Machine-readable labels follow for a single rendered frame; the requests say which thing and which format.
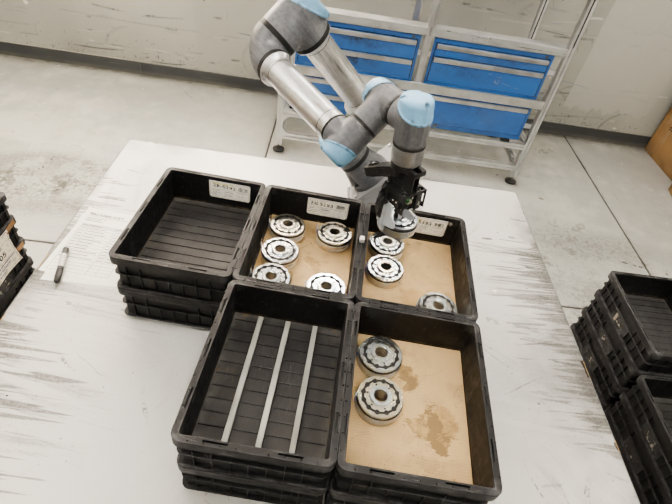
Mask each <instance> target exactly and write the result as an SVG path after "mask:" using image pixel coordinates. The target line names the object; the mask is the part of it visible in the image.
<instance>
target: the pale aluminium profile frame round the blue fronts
mask: <svg viewBox="0 0 672 504"><path fill-rule="evenodd" d="M549 1H550V0H541V3H540V5H539V8H538V10H537V13H536V15H535V18H534V21H533V23H532V26H531V28H530V31H529V33H528V36H527V38H529V39H534V38H535V35H536V33H537V30H538V28H539V25H540V23H541V20H542V18H543V16H544V13H545V11H546V8H547V6H548V3H549ZM598 1H599V0H588V1H587V3H586V6H585V8H584V10H583V12H582V14H581V17H580V19H579V21H578V23H577V25H576V28H575V30H574V32H573V34H572V37H571V39H570V41H569V43H568V45H567V48H568V52H567V54H566V57H562V59H561V61H560V63H559V65H558V68H557V70H551V69H549V71H548V73H547V75H553V79H552V81H551V83H550V85H549V87H548V90H547V92H546V94H545V96H544V99H543V101H541V100H534V99H527V98H521V97H514V96H507V95H500V94H494V93H487V92H480V91H474V90H467V89H460V88H454V87H447V86H440V85H433V84H427V83H421V80H422V76H423V72H424V69H425V65H426V61H427V57H430V55H431V51H429V49H430V46H431V42H432V38H433V34H434V30H435V26H436V23H437V19H438V15H439V11H440V7H441V3H442V0H434V1H433V5H432V9H431V13H430V17H429V21H428V25H427V26H428V30H427V34H426V36H425V37H424V41H423V45H422V49H421V50H420V49H418V53H417V55H420V57H419V61H418V65H417V69H416V73H415V77H414V81H407V80H400V79H393V78H387V77H382V78H385V79H387V80H389V81H391V82H392V83H394V84H396V85H397V86H398V87H399V88H400V89H403V90H408V91H409V90H420V91H422V92H424V93H430V94H437V95H444V96H451V97H457V98H464V99H471V100H478V101H484V102H491V103H498V104H505V105H511V106H518V107H525V108H532V109H538V112H537V114H536V116H535V118H534V121H533V123H532V124H528V123H525V125H524V128H528V129H530V130H529V132H528V134H527V136H526V135H525V133H524V131H523V130H522V132H521V134H520V137H519V139H518V141H513V140H509V139H508V138H501V137H500V139H499V138H496V137H494V136H489V137H485V136H478V135H471V134H464V133H457V132H450V131H443V130H436V129H430V132H429V136H428V137H435V138H442V139H449V140H456V141H463V142H470V143H477V144H484V145H491V146H498V147H504V149H505V151H506V154H507V156H508V159H509V161H510V162H504V161H497V160H490V159H483V158H476V157H469V156H462V155H455V154H448V153H440V152H433V151H426V150H425V154H424V158H427V159H434V160H441V161H448V162H455V163H462V164H470V165H477V166H484V167H491V168H498V169H505V170H511V172H510V174H509V175H510V177H511V178H510V177H506V178H505V182H506V183H508V184H511V185H514V184H516V180H515V179H513V178H516V177H517V175H518V172H519V170H520V168H521V166H522V164H523V162H524V159H525V157H526V155H527V153H528V151H529V149H530V147H531V144H532V142H533V140H534V138H535V136H536V134H537V132H538V129H539V127H540V125H541V123H542V121H543V119H544V117H545V114H546V112H547V110H548V108H549V106H550V104H551V102H552V99H553V97H554V95H555V93H556V91H557V89H558V86H559V84H560V82H561V80H562V78H563V76H564V74H565V71H566V69H567V67H568V65H569V63H570V61H571V59H572V56H573V54H574V52H575V50H576V48H577V46H578V44H579V41H580V39H581V37H582V35H583V33H584V31H585V29H586V26H587V24H588V22H589V20H590V18H591V16H592V13H593V11H594V9H595V7H596V5H597V3H598ZM422 3H423V0H416V4H415V9H414V13H413V17H412V20H415V21H418V20H419V16H420V12H421V7H422ZM431 28H432V31H431V35H430V36H429V33H430V29H431ZM571 50H572V53H571V55H570V57H569V58H568V56H569V54H570V52H571ZM295 53H296V52H295ZM295 53H294V54H293V55H292V56H291V59H292V63H293V65H294V66H295V67H296V68H297V69H298V70H299V71H300V72H301V73H302V74H303V75H309V76H316V77H323V78H324V76H323V75H322V74H321V73H320V72H319V70H318V69H317V68H316V67H313V66H306V65H299V64H295ZM358 74H359V75H360V77H361V78H362V79H363V81H364V82H365V83H366V84H367V83H368V82H369V81H371V80H372V79H374V78H377V77H380V76H374V75H367V74H360V73H358ZM287 117H288V118H289V117H295V118H302V117H301V116H300V115H299V114H298V113H297V112H296V111H295V110H294V109H292V107H291V105H290V104H289V103H288V102H287V101H286V100H285V99H284V98H283V97H282V96H281V95H280V94H279V93H278V102H277V122H276V141H275V144H276V145H275V146H273V151H275V152H283V151H284V147H283V146H280V145H281V143H282V138H284V139H291V140H298V141H305V142H312V143H319V138H320V136H319V135H313V134H306V133H299V132H292V131H288V130H287V129H286V128H285V123H286V119H287ZM302 119H303V118H302ZM385 146H386V145H384V144H377V143H369V144H368V145H367V147H368V148H369V149H371V150H373V151H377V152H378V151H379V150H380V149H382V148H383V147H385ZM514 149H519V150H520V151H519V154H518V156H516V154H515V152H514Z"/></svg>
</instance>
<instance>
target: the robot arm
mask: <svg viewBox="0 0 672 504"><path fill-rule="evenodd" d="M329 15H330V13H329V11H328V10H327V8H326V7H325V6H324V5H323V4H322V3H321V2H320V1H319V0H278V1H277V2H276V3H275V5H274V6H273V7H272V8H271V9H270V10H269V11H268V12H267V13H266V14H265V16H264V17H263V18H262V19H261V20H260V21H259V22H258V23H257V24H256V25H255V27H254V29H253V30H252V33H251V37H250V43H249V54H250V59H251V64H252V66H253V69H254V71H255V73H256V74H257V76H258V77H259V79H260V80H261V81H262V82H263V83H264V84H265V85H267V86H270V87H273V88H274V89H275V90H276V91H277V92H278V93H279V94H280V95H281V96H282V97H283V98H284V99H285V100H286V101H287V102H288V103H289V104H290V105H291V107H292V108H293V109H294V110H295V111H296V112H297V113H298V114H299V115H300V116H301V117H302V118H303V119H304V120H305V121H306V122H307V123H308V124H309V125H310V126H311V128H312V129H313V130H314V131H315V132H316V133H317V134H318V135H319V136H320V138H319V145H320V148H321V150H322V151H323V152H324V153H325V154H326V155H327V156H328V158H329V159H330V160H331V161H332V162H333V163H334V164H335V165H336V166H338V167H340V168H341V169H342V170H343V171H344V172H345V174H346V176H347V178H348V180H349V182H350V185H351V186H352V187H353V188H354V189H355V190H356V191H358V192H363V191H366V190H368V189H370V188H372V187H373V186H375V185H376V184H377V183H378V182H379V181H380V180H381V179H382V177H388V180H385V182H384V183H383V185H382V188H381V191H379V195H378V197H377V199H376V203H375V211H376V215H377V222H378V225H379V228H380V229H381V230H382V231H384V228H385V226H387V227H389V228H390V229H394V228H395V222H394V220H393V218H392V211H393V208H392V205H393V206H394V216H395V217H396V218H397V219H401V218H402V216H403V217H405V218H407V219H409V220H413V219H414V216H413V214H412V212H411V211H410V209H413V210H415V209H418V208H419V206H422V207H423V205H424V201H425V196H426V192H427V189H426V188H425V187H424V186H422V185H421V184H420V183H419V181H420V178H421V177H423V176H426V172H427V170H425V169H424V168H423V167H421V164H422V162H423V158H424V154H425V149H426V145H427V141H428V136H429V132H430V127H431V123H432V121H433V117H434V114H433V113H434V107H435V101H434V98H433V97H432V96H431V95H430V94H428V93H424V92H422V91H420V90H409V91H406V92H404V91H402V90H401V89H400V88H399V87H398V86H397V85H396V84H394V83H392V82H391V81H389V80H387V79H385V78H382V77H377V78H374V79H372V80H371V81H369V82H368V83H367V84H366V83H365V82H364V81H363V79H362V78H361V77H360V75H359V74H358V72H357V71H356V70H355V68H354V67H353V66H352V64H351V63H350V61H349V60H348V59H347V57H346V56H345V55H344V53H343V52H342V50H341V49H340V48H339V46H338V45H337V44H336V42H335V41H334V39H333V38H332V37H331V35H330V24H329V23H328V21H327V20H326V19H328V18H329ZM295 52H297V53H298V54H299V55H306V56H307V57H308V58H309V59H310V61H311V62H312V63H313V64H314V65H315V67H316V68H317V69H318V70H319V72H320V73H321V74H322V75H323V76H324V78H325V79H326V80H327V81H328V83H329V84H330V85H331V86H332V87H333V89H334V90H335V91H336V92H337V94H338V95H339V96H340V97H341V98H342V100H343V101H344V102H345V105H344V108H345V111H346V112H347V114H346V115H344V114H343V113H342V112H341V111H340V110H338V109H337V108H336V107H335V106H334V105H333V104H332V103H331V102H330V101H329V100H328V99H327V98H326V97H325V96H324V95H323V94H322V93H321V92H320V91H319V90H318V89H317V88H316V87H315V86H314V85H313V84H312V83H311V82H310V81H309V80H308V79H307V78H306V77H305V76H304V75H303V74H302V73H301V72H300V71H299V70H298V69H297V68H296V67H295V66H294V65H293V63H292V59H291V56H292V55H293V54H294V53H295ZM387 125H389V126H390V127H392V128H394V135H393V141H392V147H391V153H390V161H389V162H387V160H386V159H385V158H384V157H383V156H382V155H380V154H379V153H377V152H375V151H373V150H371V149H369V148H368V147H367V145H368V144H369V143H370V142H371V141H372V140H373V139H374V138H375V137H376V136H377V135H378V134H379V133H380V132H381V131H382V130H383V129H384V128H385V127H386V126H387ZM423 193H424V196H423V201H421V198H422V194H423ZM388 201H389V202H390V203H391V204H392V205H391V204H389V203H388Z"/></svg>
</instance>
